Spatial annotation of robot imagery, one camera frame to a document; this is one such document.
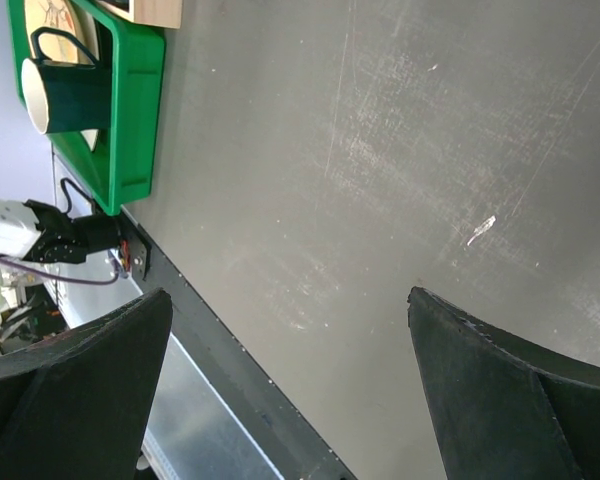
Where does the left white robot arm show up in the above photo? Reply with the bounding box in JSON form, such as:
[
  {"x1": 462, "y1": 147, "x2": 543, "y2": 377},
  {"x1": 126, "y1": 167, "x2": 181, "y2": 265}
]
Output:
[{"x1": 0, "y1": 178, "x2": 128, "y2": 265}]

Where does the dark green cup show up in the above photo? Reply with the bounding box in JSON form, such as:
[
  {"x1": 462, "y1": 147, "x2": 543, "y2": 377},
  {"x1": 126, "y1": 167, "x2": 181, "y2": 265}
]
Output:
[{"x1": 20, "y1": 27, "x2": 114, "y2": 136}]

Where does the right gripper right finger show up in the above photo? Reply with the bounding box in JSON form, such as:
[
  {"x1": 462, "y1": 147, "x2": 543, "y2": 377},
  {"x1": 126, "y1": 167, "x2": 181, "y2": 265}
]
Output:
[{"x1": 408, "y1": 287, "x2": 600, "y2": 479}]

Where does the green plastic tray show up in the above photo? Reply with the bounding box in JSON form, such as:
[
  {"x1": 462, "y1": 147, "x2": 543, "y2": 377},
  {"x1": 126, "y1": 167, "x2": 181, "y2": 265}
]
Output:
[{"x1": 7, "y1": 0, "x2": 167, "y2": 217}]

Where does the grey slotted cable duct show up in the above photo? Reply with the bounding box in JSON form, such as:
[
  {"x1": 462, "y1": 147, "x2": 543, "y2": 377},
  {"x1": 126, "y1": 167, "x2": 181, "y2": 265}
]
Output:
[{"x1": 142, "y1": 430, "x2": 179, "y2": 480}]

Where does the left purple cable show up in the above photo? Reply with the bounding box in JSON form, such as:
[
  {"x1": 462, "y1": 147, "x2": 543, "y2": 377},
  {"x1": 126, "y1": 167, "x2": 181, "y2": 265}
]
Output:
[{"x1": 0, "y1": 247, "x2": 131, "y2": 287}]

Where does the wooden compartment box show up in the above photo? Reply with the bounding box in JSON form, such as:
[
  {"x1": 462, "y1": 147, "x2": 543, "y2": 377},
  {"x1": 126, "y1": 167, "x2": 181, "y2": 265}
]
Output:
[{"x1": 97, "y1": 0, "x2": 183, "y2": 29}]

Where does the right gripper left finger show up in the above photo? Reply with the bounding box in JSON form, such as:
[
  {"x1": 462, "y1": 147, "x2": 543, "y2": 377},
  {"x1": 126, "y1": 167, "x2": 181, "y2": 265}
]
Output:
[{"x1": 0, "y1": 289, "x2": 173, "y2": 479}]

